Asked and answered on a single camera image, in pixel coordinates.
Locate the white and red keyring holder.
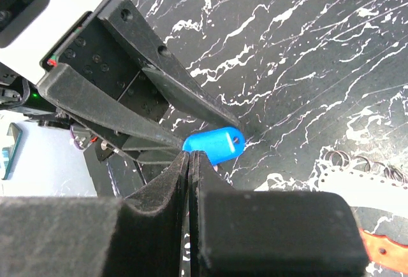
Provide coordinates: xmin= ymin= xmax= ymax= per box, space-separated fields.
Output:
xmin=254 ymin=149 xmax=408 ymax=273

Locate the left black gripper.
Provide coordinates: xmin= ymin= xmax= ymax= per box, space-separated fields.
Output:
xmin=37 ymin=0 xmax=242 ymax=151

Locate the blue key tag with key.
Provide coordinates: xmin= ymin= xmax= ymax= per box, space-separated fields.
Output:
xmin=182 ymin=127 xmax=245 ymax=166

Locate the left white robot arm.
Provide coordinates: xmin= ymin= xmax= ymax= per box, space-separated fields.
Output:
xmin=1 ymin=0 xmax=245 ymax=160

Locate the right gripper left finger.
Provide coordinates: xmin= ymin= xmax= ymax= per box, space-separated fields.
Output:
xmin=1 ymin=152 xmax=189 ymax=276

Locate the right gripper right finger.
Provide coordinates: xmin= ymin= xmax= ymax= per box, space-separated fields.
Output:
xmin=189 ymin=152 xmax=369 ymax=276

